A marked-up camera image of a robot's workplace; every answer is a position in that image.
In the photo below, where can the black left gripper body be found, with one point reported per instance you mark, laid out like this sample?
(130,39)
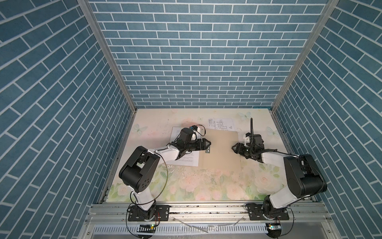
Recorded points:
(192,145)

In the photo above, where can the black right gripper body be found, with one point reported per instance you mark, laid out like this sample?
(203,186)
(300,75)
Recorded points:
(246,152)

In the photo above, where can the white printed text sheet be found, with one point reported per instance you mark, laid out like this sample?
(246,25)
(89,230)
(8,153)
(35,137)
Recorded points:
(189,159)

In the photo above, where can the white technical drawing sheet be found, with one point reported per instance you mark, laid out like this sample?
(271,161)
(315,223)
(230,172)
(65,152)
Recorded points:
(221,124)

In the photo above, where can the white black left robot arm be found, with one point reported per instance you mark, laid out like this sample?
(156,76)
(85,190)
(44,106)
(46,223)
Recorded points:
(138,171)

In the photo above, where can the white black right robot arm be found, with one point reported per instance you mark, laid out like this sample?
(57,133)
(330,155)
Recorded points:
(303,178)

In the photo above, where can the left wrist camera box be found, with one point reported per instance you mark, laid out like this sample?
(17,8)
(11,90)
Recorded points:
(187,135)

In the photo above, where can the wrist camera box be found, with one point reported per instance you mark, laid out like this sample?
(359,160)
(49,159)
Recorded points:
(187,135)
(255,139)

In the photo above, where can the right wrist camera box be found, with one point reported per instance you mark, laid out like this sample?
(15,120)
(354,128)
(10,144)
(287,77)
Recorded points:
(255,139)

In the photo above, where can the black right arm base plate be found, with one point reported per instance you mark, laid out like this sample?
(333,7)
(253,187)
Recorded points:
(259,212)

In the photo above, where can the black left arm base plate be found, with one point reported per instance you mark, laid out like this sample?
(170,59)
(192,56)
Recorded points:
(158,212)

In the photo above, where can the aluminium front rail frame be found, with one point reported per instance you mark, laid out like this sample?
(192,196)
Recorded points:
(211,220)

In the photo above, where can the aluminium left corner post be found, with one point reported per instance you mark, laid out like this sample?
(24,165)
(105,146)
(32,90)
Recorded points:
(92,21)

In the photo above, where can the aluminium corner post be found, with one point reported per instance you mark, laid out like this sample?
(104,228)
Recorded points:
(92,21)
(316,30)

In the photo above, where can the aluminium right corner post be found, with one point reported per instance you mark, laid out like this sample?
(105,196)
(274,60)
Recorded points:
(316,30)

